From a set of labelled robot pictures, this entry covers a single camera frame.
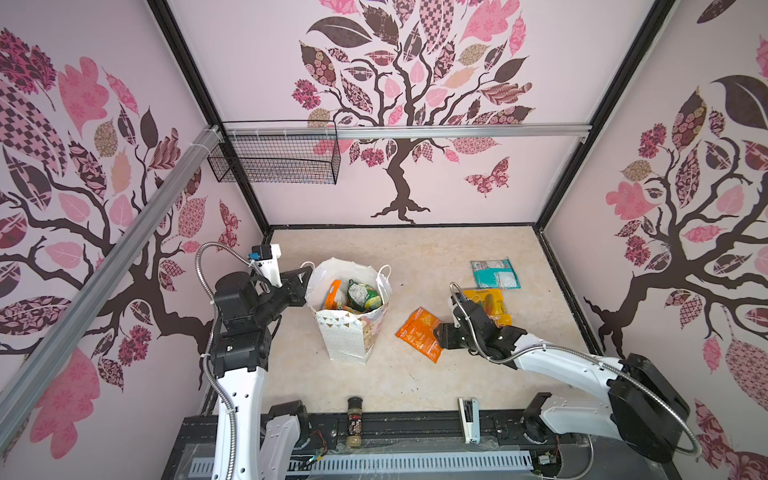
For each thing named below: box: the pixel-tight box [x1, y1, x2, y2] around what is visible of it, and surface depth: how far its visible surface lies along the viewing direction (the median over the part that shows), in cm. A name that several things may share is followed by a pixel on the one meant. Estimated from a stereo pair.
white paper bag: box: [300, 257, 393, 364], surface depth 77 cm
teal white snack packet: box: [470, 257, 521, 289], surface depth 105 cm
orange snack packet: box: [395, 307, 444, 364], surface depth 91 cm
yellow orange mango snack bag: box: [462, 288, 513, 328], surface depth 93 cm
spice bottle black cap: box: [347, 396, 363, 449], surface depth 74 cm
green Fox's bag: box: [347, 279, 383, 312], surface depth 88 cm
